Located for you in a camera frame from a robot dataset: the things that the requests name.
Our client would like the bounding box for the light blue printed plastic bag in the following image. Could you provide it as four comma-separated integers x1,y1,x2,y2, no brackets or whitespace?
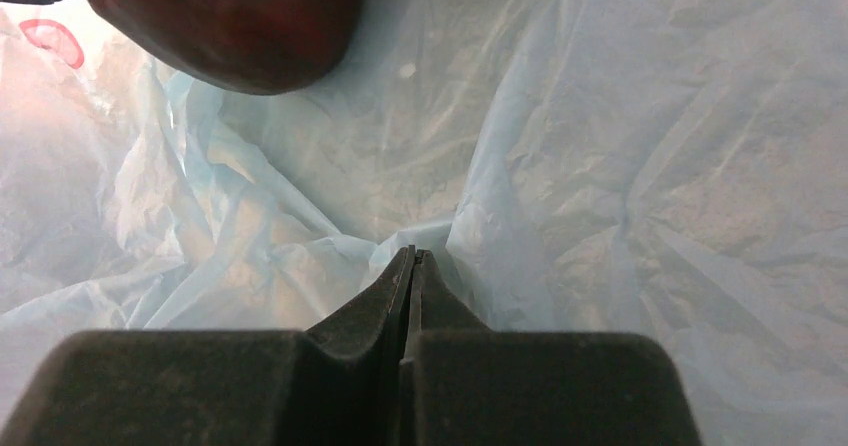
1,0,847,445

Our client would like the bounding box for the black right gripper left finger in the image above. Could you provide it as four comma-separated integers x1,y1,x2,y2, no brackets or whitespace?
1,246,416,445

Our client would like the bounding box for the brown fake fruit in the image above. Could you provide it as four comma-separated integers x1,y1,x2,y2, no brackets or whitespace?
87,0,364,95

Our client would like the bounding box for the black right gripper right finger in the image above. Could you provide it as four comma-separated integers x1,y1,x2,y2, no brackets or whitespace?
398,250,701,445

